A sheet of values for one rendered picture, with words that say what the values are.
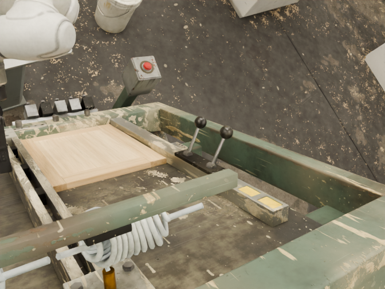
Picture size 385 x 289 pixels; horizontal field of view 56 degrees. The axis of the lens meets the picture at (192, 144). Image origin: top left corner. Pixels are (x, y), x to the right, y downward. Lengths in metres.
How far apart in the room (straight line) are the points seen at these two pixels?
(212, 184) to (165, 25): 2.82
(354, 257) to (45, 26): 0.76
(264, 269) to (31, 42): 0.68
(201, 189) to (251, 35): 3.28
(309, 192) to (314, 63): 3.06
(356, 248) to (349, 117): 3.45
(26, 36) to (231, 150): 0.73
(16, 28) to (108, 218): 0.63
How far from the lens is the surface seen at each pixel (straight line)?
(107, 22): 2.88
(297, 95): 3.64
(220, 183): 0.44
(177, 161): 1.11
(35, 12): 0.93
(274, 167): 1.14
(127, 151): 1.25
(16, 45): 0.94
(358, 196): 0.98
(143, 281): 0.53
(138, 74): 1.70
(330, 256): 0.61
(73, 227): 0.37
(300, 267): 0.58
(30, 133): 1.51
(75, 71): 2.71
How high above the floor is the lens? 2.31
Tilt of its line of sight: 57 degrees down
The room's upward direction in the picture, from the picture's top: 53 degrees clockwise
